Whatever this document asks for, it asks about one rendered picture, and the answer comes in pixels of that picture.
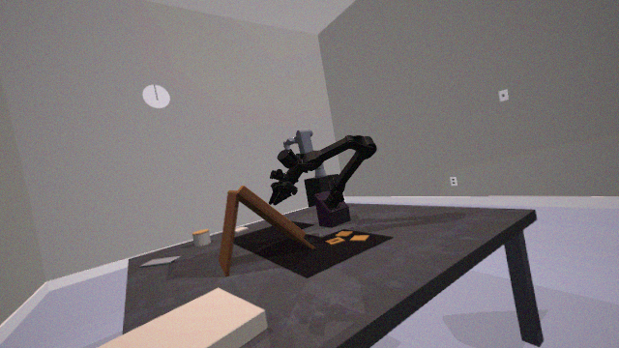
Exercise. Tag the beige rectangular block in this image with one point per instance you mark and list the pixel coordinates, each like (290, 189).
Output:
(215, 320)

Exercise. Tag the orange flat tile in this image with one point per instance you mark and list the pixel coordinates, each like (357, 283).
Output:
(343, 233)
(335, 241)
(359, 238)

